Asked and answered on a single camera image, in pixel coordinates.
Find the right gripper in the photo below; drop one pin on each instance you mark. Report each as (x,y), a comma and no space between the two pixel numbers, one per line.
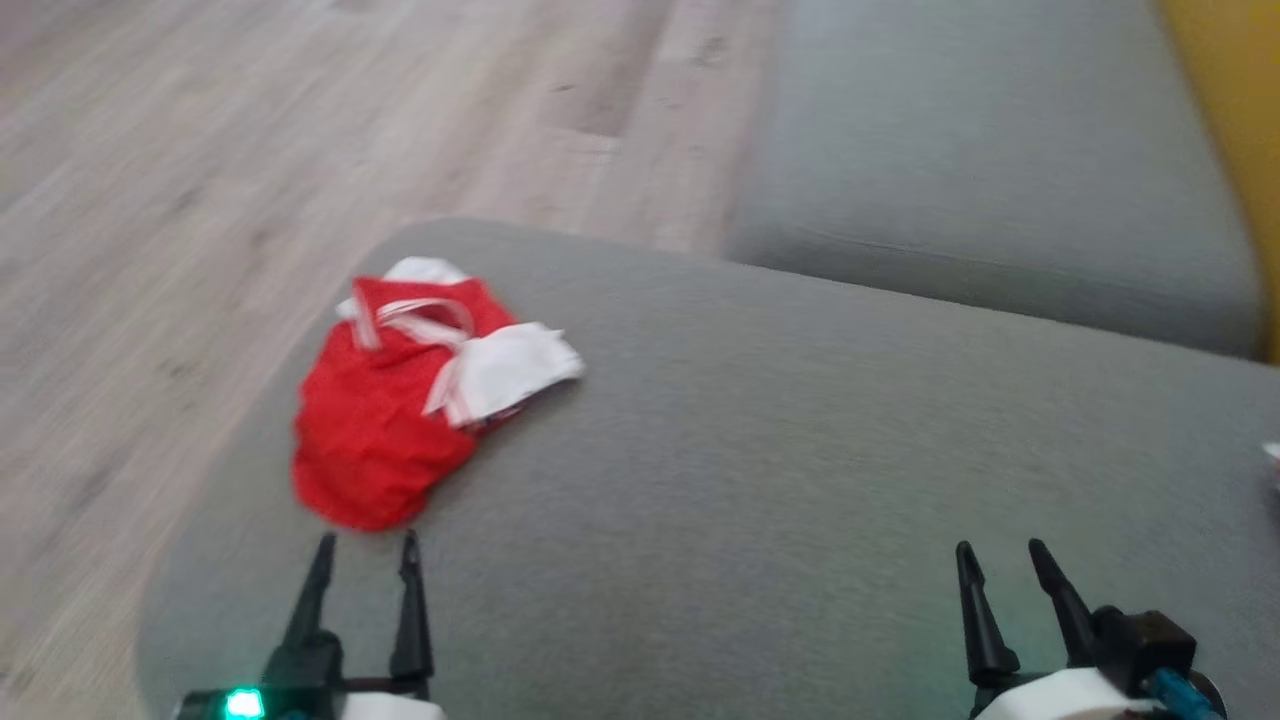
(1120,670)

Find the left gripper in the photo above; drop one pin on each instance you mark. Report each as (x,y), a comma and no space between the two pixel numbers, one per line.
(300,690)

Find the red and white sports jersey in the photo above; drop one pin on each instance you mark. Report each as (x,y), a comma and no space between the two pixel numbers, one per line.
(380,430)

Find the small white cloth piece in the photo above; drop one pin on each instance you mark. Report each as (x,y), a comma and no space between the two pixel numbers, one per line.
(1273,452)

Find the large grey sofa seat cushion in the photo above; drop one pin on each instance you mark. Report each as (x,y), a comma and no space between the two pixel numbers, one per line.
(750,500)

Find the grey sofa ottoman cushion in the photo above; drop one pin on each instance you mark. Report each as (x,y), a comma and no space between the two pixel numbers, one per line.
(1000,170)

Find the yellow sofa backrest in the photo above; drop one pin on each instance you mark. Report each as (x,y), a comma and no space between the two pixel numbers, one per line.
(1235,120)

